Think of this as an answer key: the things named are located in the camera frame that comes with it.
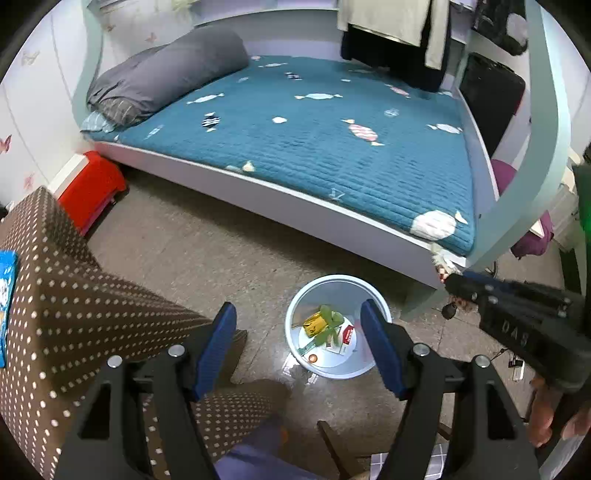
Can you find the black coat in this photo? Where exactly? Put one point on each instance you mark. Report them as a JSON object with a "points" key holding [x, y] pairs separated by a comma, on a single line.
{"points": [[508, 27]]}

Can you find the purple cloth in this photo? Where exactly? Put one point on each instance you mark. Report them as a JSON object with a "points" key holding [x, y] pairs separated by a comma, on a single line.
{"points": [[531, 237]]}

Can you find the person's right hand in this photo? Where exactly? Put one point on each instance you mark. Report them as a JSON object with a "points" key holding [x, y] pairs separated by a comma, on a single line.
{"points": [[542, 410]]}

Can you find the teal bunk bed frame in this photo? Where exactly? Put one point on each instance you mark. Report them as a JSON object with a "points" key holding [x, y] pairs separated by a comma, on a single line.
{"points": [[277, 198]]}

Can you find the person's leg blue trousers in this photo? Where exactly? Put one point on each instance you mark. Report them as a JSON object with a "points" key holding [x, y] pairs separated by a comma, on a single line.
{"points": [[258, 457]]}

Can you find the red white carton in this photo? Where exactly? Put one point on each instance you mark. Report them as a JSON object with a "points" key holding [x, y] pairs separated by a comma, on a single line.
{"points": [[347, 335]]}

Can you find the brown polka dot tablecloth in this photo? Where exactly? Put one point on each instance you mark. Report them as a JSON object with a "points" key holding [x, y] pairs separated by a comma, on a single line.
{"points": [[69, 300]]}

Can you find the checked floor mat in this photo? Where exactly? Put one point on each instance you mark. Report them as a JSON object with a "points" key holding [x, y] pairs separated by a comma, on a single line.
{"points": [[406, 461]]}

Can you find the pink butterfly wall sticker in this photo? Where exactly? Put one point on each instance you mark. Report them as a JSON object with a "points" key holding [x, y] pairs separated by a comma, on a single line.
{"points": [[4, 143]]}

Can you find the small black fob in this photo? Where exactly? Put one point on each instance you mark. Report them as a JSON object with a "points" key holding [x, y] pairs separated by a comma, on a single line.
{"points": [[450, 309]]}

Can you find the dark green cloth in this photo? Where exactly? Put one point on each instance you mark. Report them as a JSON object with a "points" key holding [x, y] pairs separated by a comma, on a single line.
{"points": [[582, 207]]}

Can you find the grey duvet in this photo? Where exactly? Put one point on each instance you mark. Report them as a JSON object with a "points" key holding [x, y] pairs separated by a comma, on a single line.
{"points": [[175, 64]]}

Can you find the light blue waste bin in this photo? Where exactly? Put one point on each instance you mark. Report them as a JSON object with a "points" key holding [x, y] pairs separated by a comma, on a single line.
{"points": [[339, 323]]}

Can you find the cream sweater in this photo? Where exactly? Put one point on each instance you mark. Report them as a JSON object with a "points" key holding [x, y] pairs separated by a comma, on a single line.
{"points": [[383, 18]]}

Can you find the checked grey pillow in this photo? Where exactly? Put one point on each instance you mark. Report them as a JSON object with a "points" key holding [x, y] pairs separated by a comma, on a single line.
{"points": [[124, 110]]}

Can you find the yellow paper bag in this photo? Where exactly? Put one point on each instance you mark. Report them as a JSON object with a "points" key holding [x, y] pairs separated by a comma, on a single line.
{"points": [[314, 323]]}

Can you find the blue quilted bed pad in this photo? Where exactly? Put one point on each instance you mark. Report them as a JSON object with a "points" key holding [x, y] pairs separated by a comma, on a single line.
{"points": [[300, 147]]}

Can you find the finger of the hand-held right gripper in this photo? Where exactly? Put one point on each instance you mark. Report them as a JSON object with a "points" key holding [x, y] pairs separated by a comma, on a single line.
{"points": [[508, 287], [461, 288]]}

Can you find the white wardrobe doors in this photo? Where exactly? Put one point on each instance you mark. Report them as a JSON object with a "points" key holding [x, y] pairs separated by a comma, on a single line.
{"points": [[41, 106]]}

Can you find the black bag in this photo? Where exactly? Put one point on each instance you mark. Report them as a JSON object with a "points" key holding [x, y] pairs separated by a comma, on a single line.
{"points": [[489, 101]]}

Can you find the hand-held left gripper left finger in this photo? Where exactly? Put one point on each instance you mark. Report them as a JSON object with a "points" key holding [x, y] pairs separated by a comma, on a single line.
{"points": [[214, 350]]}

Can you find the green wrapper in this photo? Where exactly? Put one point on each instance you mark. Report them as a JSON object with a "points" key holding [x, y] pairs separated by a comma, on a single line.
{"points": [[331, 318]]}

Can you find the striped blue pillow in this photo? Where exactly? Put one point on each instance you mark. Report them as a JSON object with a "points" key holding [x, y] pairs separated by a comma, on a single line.
{"points": [[97, 122]]}

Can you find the beige butterfly wall sticker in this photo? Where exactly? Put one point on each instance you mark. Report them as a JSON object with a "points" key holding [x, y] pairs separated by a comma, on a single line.
{"points": [[30, 57]]}

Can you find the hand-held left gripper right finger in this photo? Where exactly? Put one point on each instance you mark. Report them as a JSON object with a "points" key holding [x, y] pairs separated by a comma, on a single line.
{"points": [[385, 350]]}

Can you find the blue snack packet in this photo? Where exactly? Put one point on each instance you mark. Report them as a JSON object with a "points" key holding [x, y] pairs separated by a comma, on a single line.
{"points": [[7, 300]]}

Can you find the black hanging garment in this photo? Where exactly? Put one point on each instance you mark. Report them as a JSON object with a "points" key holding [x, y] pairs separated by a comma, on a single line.
{"points": [[415, 69]]}

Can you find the pale butterfly wall sticker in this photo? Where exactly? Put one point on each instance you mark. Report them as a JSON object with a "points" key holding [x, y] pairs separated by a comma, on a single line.
{"points": [[28, 180]]}

